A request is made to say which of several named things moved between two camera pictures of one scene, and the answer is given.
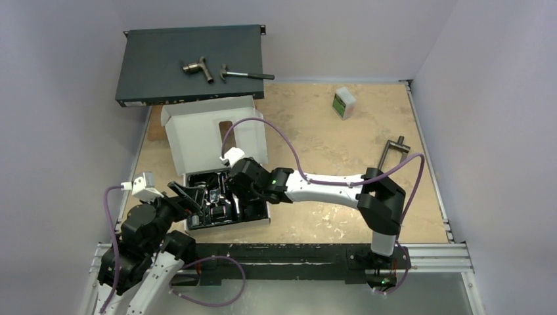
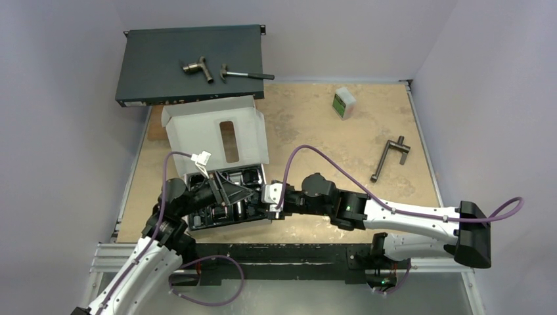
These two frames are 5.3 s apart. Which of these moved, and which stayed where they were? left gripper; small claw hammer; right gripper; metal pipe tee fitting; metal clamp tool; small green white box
Moved: right gripper; left gripper
Stayed: metal pipe tee fitting; small green white box; small claw hammer; metal clamp tool
